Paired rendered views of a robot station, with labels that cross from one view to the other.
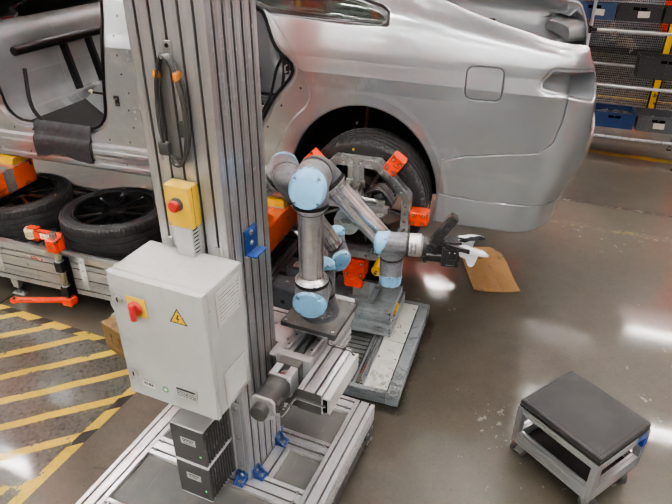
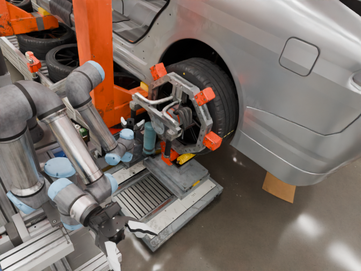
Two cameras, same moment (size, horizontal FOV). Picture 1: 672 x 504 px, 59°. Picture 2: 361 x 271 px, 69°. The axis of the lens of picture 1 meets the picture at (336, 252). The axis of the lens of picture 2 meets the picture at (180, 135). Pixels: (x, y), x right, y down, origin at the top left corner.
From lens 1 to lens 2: 147 cm
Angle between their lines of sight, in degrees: 19
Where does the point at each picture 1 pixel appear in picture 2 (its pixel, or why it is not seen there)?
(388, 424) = (139, 262)
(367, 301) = (178, 172)
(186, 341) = not seen: outside the picture
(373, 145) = (196, 76)
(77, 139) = (65, 9)
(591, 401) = not seen: outside the picture
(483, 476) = not seen: outside the picture
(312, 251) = (9, 168)
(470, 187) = (261, 135)
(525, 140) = (316, 119)
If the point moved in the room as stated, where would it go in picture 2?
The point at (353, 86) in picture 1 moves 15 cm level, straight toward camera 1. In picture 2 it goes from (200, 24) to (189, 31)
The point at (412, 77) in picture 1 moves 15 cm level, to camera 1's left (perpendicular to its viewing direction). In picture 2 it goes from (242, 31) to (216, 23)
